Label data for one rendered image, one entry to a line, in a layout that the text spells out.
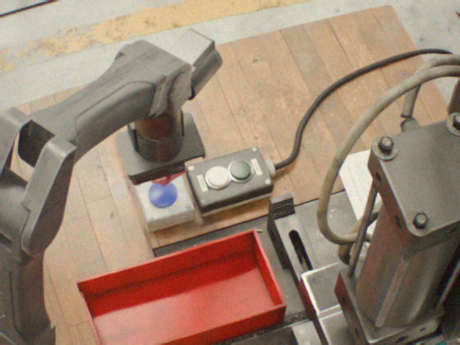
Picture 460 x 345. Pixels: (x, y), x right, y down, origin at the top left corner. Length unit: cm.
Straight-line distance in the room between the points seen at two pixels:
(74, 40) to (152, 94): 165
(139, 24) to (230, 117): 128
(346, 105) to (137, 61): 49
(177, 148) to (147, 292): 21
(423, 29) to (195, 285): 159
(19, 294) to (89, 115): 22
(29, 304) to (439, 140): 54
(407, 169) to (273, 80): 79
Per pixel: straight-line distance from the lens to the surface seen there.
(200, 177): 144
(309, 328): 129
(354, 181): 148
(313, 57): 160
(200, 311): 138
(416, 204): 78
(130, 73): 112
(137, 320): 138
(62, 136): 101
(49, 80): 270
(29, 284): 112
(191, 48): 124
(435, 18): 287
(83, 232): 145
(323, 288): 114
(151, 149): 128
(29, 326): 118
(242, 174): 143
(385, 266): 88
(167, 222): 143
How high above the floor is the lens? 218
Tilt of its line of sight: 60 degrees down
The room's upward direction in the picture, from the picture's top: 1 degrees clockwise
